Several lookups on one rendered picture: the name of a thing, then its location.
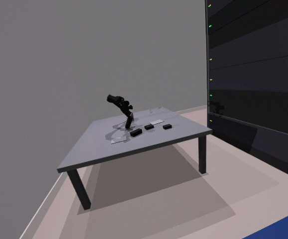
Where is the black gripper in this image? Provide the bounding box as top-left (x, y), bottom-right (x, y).
top-left (122, 106), bottom-right (130, 119)

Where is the white flat rectangular plate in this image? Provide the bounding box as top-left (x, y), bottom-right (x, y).
top-left (111, 136), bottom-right (127, 144)

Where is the dark grey controller unit with green rocker switches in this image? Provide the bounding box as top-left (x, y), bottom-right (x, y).
top-left (125, 116), bottom-right (133, 129)

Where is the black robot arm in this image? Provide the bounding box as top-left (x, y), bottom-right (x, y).
top-left (107, 95), bottom-right (133, 113)

